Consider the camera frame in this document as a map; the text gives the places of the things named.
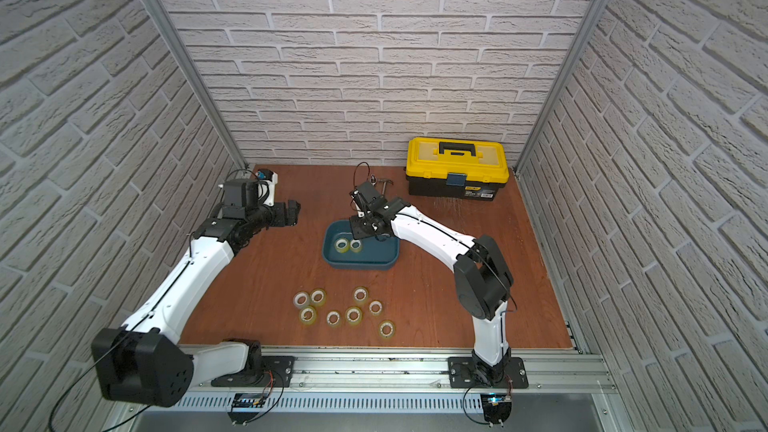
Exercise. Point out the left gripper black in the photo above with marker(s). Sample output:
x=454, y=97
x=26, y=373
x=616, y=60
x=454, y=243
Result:
x=285, y=213

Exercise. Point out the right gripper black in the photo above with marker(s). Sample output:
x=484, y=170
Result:
x=356, y=229

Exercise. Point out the yellow tape roll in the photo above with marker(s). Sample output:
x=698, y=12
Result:
x=318, y=297
x=361, y=295
x=308, y=315
x=342, y=245
x=353, y=315
x=375, y=307
x=356, y=246
x=333, y=318

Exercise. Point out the yellow tape roll lowest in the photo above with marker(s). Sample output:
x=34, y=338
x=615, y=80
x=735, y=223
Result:
x=387, y=329

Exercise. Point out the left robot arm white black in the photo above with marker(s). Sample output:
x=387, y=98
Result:
x=141, y=361

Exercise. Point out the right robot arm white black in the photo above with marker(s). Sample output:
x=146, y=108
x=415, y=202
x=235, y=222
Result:
x=481, y=275

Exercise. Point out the teal plastic storage box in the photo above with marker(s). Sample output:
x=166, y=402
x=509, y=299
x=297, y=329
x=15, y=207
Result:
x=377, y=254

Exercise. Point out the clear white tape roll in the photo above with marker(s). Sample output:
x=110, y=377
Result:
x=301, y=300

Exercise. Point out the yellow black toolbox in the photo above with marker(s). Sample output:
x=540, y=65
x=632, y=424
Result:
x=474, y=170

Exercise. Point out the left controller board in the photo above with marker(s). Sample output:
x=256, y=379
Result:
x=248, y=407

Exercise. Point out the controller board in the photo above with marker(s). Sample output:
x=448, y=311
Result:
x=496, y=409
x=248, y=407

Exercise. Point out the right controller board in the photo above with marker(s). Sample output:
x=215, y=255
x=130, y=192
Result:
x=496, y=409

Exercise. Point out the small black handled hammer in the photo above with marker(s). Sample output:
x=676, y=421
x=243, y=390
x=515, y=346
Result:
x=382, y=183

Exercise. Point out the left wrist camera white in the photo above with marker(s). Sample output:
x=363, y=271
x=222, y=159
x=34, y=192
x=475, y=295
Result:
x=266, y=187

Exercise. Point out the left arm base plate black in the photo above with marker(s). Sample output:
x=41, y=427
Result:
x=258, y=373

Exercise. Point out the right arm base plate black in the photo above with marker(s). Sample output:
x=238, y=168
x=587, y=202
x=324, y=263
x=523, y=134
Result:
x=465, y=372

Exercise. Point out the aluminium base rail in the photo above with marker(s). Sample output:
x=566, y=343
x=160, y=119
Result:
x=414, y=370

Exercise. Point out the left aluminium corner post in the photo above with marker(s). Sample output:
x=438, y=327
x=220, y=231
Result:
x=164, y=24

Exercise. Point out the aluminium corner post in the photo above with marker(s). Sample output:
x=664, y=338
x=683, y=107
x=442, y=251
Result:
x=164, y=24
x=581, y=40

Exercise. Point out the right aluminium corner post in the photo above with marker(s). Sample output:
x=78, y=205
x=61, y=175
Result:
x=581, y=40

